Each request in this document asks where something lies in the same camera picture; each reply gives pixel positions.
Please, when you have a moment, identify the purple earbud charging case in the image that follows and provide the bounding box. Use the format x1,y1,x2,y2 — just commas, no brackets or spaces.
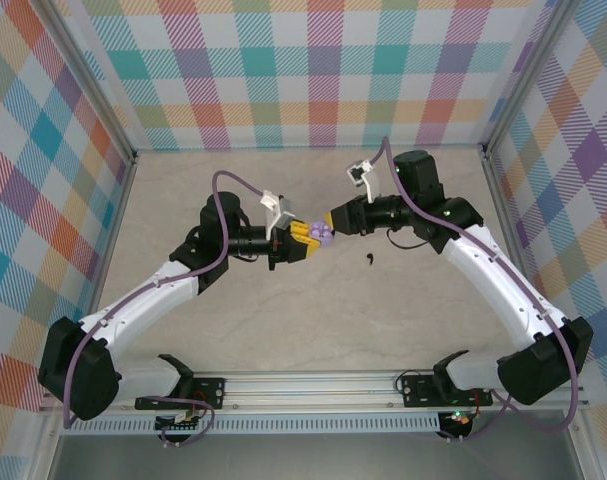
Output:
309,221,337,248

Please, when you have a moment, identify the left controller circuit board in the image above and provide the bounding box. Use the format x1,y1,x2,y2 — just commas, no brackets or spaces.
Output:
155,410,204,432

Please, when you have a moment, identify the controller circuit board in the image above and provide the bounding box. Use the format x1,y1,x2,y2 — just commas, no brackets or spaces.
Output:
440,409,473,429
155,410,204,432

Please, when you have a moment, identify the right controller circuit board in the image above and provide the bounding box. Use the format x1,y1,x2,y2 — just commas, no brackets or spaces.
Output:
440,409,473,429

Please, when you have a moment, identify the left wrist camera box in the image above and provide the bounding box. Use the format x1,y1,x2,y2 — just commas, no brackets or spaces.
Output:
260,189,295,242

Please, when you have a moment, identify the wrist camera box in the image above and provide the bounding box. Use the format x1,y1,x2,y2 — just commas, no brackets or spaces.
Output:
260,189,295,242
345,160,379,204

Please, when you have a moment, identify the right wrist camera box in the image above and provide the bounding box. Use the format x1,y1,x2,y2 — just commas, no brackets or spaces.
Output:
345,160,379,204

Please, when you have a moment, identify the aluminium side rail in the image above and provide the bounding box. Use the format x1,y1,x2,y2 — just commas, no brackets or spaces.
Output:
77,149,140,326
480,144,559,326

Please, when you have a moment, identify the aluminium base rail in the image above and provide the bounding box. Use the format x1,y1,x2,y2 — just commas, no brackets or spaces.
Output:
37,372,589,414

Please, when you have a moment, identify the aluminium frame post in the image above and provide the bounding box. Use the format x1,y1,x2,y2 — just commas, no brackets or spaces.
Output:
482,0,574,161
40,0,137,166

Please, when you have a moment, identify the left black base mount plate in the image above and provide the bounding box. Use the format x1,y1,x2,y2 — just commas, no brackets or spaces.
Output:
134,377,228,411

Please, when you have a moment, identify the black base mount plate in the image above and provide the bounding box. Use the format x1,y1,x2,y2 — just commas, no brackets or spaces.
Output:
134,377,228,411
400,372,494,409

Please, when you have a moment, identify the slotted white cable duct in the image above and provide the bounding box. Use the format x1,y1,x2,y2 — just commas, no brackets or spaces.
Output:
62,417,442,435

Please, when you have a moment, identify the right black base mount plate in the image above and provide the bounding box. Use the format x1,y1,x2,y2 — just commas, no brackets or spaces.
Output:
400,372,494,409

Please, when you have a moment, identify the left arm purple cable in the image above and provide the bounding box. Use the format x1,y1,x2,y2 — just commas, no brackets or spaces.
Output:
62,171,267,448

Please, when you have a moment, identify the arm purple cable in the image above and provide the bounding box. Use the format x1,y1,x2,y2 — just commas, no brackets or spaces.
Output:
62,171,267,448
370,137,584,444

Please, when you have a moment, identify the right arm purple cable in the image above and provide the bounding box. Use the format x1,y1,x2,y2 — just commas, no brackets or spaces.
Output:
370,137,584,444

